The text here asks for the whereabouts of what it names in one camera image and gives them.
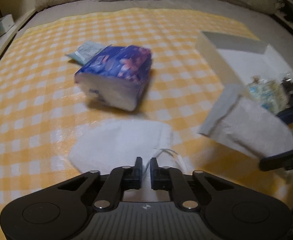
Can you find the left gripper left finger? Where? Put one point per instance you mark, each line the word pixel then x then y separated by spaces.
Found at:
pixel 138 173

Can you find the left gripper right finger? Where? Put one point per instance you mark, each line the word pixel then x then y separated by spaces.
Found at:
pixel 155 174

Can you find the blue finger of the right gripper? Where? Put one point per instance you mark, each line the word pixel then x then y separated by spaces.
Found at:
pixel 283 160
pixel 286 115

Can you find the white paper mask packet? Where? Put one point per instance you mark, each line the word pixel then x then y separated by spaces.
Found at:
pixel 241 124

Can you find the white face mask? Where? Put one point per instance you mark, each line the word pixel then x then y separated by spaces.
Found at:
pixel 118 143

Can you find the patterned light blue pouch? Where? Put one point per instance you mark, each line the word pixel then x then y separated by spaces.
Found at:
pixel 261 93

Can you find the white shallow cardboard box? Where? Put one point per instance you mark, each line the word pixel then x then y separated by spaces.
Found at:
pixel 235 60

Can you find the blue floral tissue pack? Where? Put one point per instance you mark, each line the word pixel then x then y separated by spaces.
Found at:
pixel 116 76

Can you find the fluffy beige bolster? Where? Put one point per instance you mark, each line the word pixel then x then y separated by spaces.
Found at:
pixel 269 7

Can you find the yellow checkered cloth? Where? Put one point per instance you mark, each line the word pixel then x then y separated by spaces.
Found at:
pixel 43 112

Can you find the light blue wet wipe packet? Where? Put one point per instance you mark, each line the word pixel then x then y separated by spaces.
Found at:
pixel 85 52

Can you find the tissue box on shelf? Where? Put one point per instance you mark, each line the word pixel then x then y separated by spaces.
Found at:
pixel 6 23

